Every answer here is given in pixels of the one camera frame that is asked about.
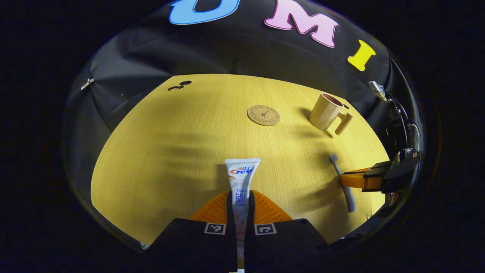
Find round cork coaster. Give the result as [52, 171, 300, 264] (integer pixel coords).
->
[247, 105, 281, 127]

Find black backdrop cloth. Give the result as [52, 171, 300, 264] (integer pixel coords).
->
[63, 0, 421, 198]

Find grey toothbrush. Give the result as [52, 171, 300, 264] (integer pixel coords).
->
[329, 153, 357, 213]

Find beige cup with handle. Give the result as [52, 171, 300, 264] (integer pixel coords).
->
[309, 93, 354, 136]

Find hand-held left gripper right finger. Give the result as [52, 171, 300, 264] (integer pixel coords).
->
[244, 190, 334, 273]

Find white toothpaste tube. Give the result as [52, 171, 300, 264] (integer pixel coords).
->
[225, 158, 261, 262]

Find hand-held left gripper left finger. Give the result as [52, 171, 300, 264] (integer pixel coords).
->
[146, 191, 237, 273]

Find black desktop grommet holes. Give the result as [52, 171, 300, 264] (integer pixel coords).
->
[167, 80, 192, 92]

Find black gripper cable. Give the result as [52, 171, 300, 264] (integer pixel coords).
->
[386, 96, 422, 153]

